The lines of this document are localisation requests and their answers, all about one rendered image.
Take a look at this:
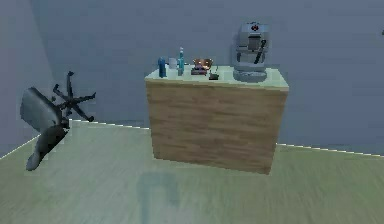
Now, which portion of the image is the grey office chair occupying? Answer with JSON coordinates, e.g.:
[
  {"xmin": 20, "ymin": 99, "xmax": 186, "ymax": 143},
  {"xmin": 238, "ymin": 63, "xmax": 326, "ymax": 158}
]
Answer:
[{"xmin": 19, "ymin": 70, "xmax": 97, "ymax": 172}]

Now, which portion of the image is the wooden cabinet with pale top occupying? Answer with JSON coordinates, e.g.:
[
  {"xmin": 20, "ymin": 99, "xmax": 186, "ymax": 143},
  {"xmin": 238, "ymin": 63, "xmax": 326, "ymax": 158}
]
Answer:
[{"xmin": 144, "ymin": 64, "xmax": 290, "ymax": 176}]

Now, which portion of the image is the dark purple flat object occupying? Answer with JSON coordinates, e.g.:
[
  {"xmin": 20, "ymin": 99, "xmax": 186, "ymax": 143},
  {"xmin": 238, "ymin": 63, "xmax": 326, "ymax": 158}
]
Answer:
[{"xmin": 190, "ymin": 66, "xmax": 209, "ymax": 76}]

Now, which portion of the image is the small black object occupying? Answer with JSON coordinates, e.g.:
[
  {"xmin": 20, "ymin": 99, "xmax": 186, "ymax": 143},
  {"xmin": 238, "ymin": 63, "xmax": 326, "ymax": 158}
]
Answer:
[{"xmin": 208, "ymin": 66, "xmax": 220, "ymax": 81}]

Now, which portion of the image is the copper brown bowl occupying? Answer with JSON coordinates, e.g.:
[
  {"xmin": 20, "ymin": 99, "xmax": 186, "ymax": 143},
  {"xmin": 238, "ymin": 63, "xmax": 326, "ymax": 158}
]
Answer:
[{"xmin": 192, "ymin": 58, "xmax": 214, "ymax": 71}]

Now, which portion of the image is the teal spray bottle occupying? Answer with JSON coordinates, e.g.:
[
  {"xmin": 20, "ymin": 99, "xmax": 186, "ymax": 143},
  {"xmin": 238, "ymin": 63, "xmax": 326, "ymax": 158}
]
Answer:
[{"xmin": 177, "ymin": 46, "xmax": 185, "ymax": 77}]

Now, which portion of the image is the dark blue bottle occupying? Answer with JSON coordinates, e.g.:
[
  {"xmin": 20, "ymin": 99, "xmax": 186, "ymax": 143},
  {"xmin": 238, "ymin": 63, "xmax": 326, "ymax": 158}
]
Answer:
[{"xmin": 157, "ymin": 56, "xmax": 167, "ymax": 79}]

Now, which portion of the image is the grey coffee machine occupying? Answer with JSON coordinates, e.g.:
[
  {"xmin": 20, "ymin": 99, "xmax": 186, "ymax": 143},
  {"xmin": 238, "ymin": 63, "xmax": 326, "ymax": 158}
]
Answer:
[{"xmin": 232, "ymin": 21, "xmax": 271, "ymax": 84}]

